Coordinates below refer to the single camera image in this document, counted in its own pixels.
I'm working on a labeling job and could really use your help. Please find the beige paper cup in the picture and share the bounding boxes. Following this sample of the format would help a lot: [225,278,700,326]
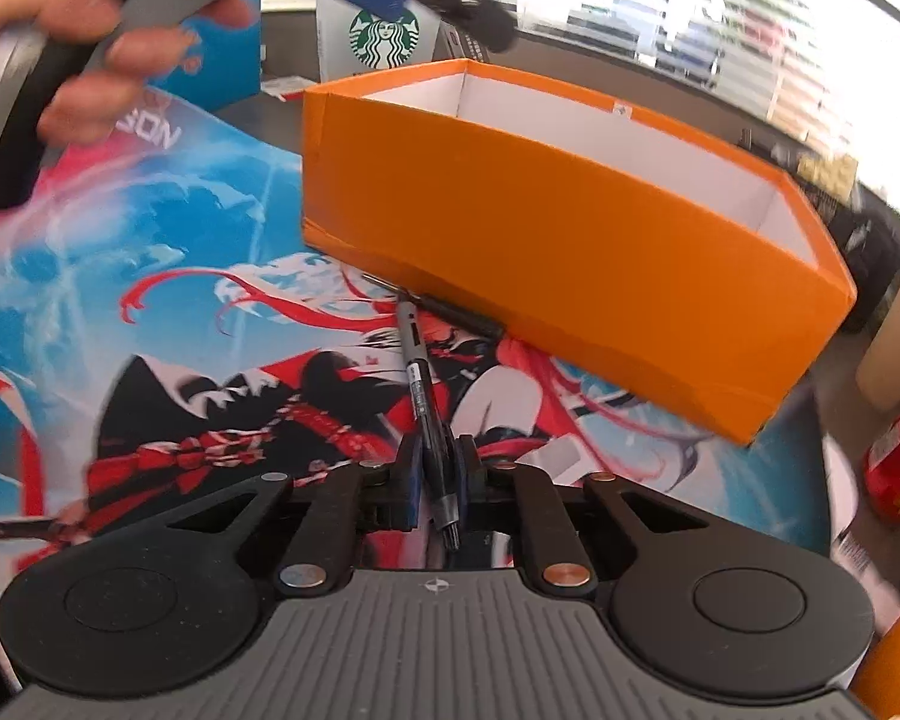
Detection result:
[855,274,900,413]

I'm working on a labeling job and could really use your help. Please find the frosted plastic cup green logo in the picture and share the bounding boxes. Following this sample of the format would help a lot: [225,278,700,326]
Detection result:
[315,0,443,83]

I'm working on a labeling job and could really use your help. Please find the printed desk mat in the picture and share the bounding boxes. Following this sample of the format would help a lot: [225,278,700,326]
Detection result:
[0,82,833,601]

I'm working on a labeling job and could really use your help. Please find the beige toy brick plate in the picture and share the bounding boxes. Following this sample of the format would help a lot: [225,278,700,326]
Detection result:
[795,154,860,200]

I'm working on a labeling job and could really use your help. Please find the black pen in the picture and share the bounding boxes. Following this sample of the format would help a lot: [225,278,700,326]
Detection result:
[396,300,462,550]

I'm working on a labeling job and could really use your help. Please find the person's left hand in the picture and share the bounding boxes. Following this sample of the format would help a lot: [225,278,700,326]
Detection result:
[0,0,252,147]

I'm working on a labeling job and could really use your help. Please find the blue printed box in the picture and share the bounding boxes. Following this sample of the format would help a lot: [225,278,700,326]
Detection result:
[184,0,263,110]

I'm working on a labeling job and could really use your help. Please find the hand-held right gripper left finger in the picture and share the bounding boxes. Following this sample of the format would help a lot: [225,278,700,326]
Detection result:
[94,431,427,592]

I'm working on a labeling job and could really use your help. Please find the orange cardboard box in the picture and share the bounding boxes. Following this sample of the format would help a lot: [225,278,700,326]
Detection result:
[300,58,857,445]

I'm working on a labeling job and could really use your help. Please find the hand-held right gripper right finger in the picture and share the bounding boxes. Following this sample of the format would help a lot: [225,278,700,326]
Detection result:
[454,433,730,595]

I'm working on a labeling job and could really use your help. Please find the black mesh desk organizer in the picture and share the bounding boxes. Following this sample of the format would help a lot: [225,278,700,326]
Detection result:
[817,195,900,335]

